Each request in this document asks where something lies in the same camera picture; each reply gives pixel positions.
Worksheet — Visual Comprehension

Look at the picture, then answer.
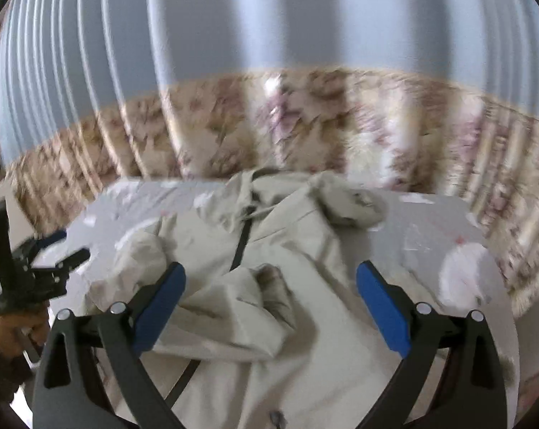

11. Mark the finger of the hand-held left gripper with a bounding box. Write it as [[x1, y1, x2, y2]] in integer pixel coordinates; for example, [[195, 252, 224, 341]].
[[30, 248, 92, 278], [14, 231, 69, 257]]

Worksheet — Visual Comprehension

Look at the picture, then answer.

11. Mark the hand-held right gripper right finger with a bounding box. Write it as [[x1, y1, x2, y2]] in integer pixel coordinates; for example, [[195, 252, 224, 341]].
[[356, 260, 518, 429]]

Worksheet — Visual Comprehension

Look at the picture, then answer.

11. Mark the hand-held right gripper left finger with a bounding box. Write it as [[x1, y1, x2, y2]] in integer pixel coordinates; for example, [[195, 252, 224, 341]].
[[31, 262, 187, 429]]

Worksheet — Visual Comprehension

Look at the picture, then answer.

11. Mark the beige jacket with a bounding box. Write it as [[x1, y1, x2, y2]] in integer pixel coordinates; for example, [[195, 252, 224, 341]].
[[85, 167, 435, 429]]

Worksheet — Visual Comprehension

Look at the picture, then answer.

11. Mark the person's left hand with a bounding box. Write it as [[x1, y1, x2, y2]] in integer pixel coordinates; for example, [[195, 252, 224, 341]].
[[0, 299, 51, 365]]

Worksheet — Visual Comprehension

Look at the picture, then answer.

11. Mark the grey animal print bedsheet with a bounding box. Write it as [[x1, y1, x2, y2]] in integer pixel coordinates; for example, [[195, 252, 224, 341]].
[[28, 179, 520, 429]]

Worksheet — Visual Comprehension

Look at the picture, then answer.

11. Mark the blue curtain with floral hem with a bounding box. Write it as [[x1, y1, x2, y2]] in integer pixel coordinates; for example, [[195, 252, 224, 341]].
[[0, 0, 539, 318]]

